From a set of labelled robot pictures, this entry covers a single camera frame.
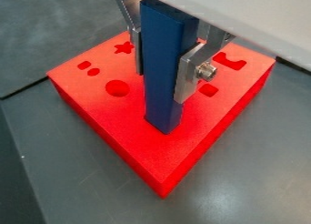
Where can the red shape sorter board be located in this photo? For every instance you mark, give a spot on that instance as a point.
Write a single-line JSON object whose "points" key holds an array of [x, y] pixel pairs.
{"points": [[99, 85]]}

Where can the blue rectangular block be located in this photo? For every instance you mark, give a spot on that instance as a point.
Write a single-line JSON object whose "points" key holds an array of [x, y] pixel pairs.
{"points": [[169, 36]]}

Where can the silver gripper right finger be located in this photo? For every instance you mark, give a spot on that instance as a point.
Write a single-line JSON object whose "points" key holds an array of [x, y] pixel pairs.
{"points": [[195, 65]]}

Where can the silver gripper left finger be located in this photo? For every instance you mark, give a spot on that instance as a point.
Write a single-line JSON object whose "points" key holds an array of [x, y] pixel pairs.
{"points": [[134, 21]]}

